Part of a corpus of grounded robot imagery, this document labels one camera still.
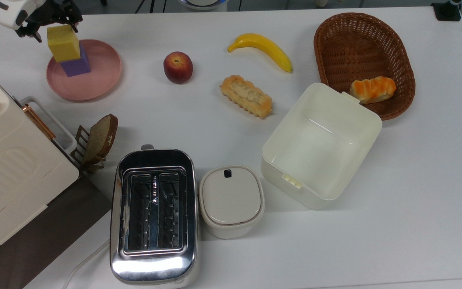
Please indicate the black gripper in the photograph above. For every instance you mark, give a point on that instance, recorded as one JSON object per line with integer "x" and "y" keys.
{"x": 54, "y": 12}

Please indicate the yellow banana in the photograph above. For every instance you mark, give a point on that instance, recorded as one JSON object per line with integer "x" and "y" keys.
{"x": 265, "y": 46}

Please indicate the orange twisted bread roll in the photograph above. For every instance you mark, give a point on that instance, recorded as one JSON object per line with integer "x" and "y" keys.
{"x": 373, "y": 90}

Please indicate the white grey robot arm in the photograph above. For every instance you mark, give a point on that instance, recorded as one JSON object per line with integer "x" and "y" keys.
{"x": 6, "y": 12}

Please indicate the black clamp post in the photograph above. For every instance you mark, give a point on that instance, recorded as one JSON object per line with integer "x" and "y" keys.
{"x": 446, "y": 11}

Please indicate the white cabinet side rail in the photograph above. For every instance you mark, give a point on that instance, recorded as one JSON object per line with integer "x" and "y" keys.
{"x": 60, "y": 130}

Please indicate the pink plate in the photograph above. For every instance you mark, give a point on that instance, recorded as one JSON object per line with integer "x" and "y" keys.
{"x": 98, "y": 76}

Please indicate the cream chrome toaster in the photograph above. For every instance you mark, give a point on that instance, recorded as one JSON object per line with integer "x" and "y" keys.
{"x": 155, "y": 265}

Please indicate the small white lidded bin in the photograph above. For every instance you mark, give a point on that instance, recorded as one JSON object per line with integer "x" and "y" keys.
{"x": 231, "y": 198}

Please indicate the brown wicker basket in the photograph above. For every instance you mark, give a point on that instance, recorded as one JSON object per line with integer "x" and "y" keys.
{"x": 355, "y": 44}

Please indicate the open white plastic box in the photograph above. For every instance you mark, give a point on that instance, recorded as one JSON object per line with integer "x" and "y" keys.
{"x": 323, "y": 148}

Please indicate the brown bread slice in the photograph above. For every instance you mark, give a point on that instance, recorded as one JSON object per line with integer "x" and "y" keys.
{"x": 102, "y": 136}

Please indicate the yellow cube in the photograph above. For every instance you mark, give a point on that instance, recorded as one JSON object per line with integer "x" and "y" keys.
{"x": 63, "y": 43}

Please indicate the purple cube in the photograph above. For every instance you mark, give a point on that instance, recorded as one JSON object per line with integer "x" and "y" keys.
{"x": 78, "y": 66}

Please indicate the red apple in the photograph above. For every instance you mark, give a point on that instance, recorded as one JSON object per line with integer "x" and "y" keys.
{"x": 178, "y": 67}

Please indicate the brown wooden toast rack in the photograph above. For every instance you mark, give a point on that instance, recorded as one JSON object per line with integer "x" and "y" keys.
{"x": 79, "y": 144}

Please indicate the flat crumb-topped bread loaf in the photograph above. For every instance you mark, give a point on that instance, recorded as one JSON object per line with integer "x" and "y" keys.
{"x": 247, "y": 96}

